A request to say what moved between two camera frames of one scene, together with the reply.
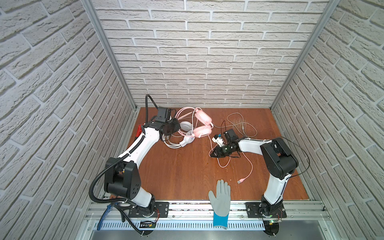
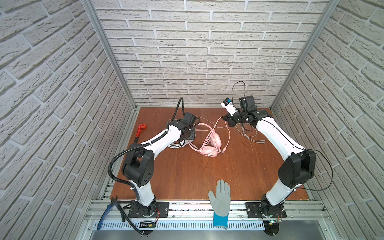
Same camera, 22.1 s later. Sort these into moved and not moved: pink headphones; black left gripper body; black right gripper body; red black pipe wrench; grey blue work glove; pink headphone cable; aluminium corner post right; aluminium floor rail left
Moved: black right gripper body; pink headphone cable; pink headphones; black left gripper body
Not moved: red black pipe wrench; aluminium floor rail left; grey blue work glove; aluminium corner post right
